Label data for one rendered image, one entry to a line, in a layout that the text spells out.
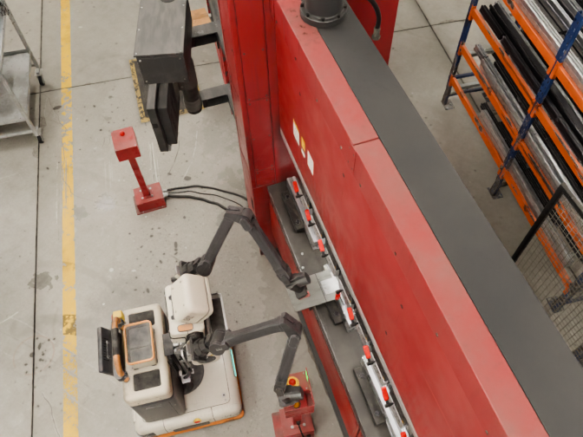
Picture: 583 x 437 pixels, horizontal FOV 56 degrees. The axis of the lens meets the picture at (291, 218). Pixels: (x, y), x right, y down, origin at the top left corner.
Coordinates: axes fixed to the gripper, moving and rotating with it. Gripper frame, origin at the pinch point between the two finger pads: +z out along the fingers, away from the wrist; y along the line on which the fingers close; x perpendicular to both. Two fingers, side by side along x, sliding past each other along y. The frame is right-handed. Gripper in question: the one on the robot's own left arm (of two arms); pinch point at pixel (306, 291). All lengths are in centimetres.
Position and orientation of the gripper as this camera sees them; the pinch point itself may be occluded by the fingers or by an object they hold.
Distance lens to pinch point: 299.9
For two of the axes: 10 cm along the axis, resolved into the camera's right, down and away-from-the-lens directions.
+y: -3.1, -8.0, 5.1
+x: -8.2, 4.9, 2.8
